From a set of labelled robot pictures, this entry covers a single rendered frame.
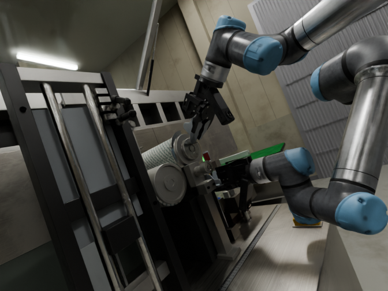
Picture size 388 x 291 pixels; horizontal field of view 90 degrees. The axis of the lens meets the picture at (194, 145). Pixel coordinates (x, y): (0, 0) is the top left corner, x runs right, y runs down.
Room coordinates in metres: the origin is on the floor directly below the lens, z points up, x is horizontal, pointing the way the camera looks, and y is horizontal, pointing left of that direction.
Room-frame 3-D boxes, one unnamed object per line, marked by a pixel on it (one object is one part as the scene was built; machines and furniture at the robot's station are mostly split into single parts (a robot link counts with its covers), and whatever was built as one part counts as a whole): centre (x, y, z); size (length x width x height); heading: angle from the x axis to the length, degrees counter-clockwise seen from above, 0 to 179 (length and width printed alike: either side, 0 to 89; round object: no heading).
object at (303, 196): (0.51, -0.22, 1.01); 0.11 x 0.08 x 0.11; 11
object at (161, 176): (0.65, 0.20, 1.18); 0.26 x 0.12 x 0.12; 49
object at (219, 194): (0.90, 0.03, 1.00); 0.40 x 0.16 x 0.06; 49
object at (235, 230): (0.79, 0.08, 0.92); 0.28 x 0.04 x 0.04; 49
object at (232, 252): (0.61, 0.02, 1.05); 0.06 x 0.05 x 0.31; 49
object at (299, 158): (0.53, -0.22, 1.11); 0.11 x 0.08 x 0.09; 49
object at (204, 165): (0.58, -0.01, 1.18); 0.04 x 0.02 x 0.04; 139
